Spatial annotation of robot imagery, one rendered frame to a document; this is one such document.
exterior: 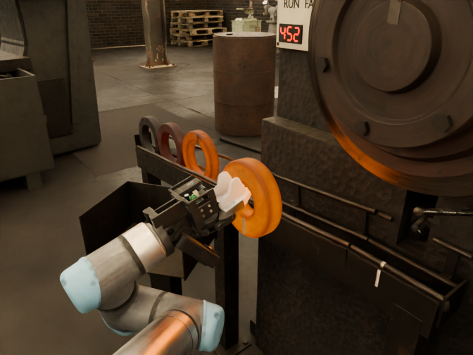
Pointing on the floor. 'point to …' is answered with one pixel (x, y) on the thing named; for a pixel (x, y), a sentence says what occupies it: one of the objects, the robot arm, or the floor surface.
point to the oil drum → (243, 81)
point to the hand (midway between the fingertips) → (248, 189)
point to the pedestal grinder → (272, 17)
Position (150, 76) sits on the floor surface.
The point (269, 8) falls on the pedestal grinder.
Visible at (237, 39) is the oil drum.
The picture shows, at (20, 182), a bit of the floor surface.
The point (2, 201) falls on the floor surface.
